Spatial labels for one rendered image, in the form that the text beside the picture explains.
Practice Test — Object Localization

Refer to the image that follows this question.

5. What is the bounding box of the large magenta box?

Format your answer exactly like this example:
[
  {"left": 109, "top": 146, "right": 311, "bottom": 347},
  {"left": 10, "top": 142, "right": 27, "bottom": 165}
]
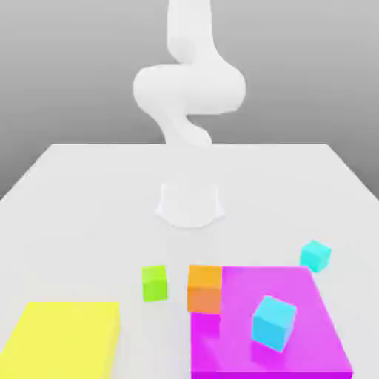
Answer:
[{"left": 190, "top": 266, "right": 355, "bottom": 379}]

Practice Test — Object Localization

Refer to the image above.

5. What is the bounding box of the small green cube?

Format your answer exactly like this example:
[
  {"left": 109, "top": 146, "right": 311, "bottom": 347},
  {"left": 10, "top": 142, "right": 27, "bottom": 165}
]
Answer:
[{"left": 141, "top": 265, "right": 169, "bottom": 303}]

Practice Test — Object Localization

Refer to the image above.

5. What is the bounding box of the small turquoise cube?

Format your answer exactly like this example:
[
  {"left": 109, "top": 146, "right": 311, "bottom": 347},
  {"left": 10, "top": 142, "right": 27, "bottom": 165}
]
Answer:
[{"left": 299, "top": 240, "right": 332, "bottom": 274}]

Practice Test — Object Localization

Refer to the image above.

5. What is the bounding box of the large yellow box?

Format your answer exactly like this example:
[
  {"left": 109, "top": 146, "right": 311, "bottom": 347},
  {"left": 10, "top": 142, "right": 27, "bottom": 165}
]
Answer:
[{"left": 0, "top": 301, "right": 121, "bottom": 379}]

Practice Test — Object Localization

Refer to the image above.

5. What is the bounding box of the small orange cube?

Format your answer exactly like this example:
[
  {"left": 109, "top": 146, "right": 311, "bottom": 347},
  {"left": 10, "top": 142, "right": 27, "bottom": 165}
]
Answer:
[{"left": 187, "top": 264, "right": 223, "bottom": 315}]

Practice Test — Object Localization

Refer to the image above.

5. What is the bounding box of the small blue cube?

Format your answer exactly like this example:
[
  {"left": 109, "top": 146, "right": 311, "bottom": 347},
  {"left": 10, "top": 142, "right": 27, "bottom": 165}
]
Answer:
[{"left": 251, "top": 295, "right": 298, "bottom": 354}]

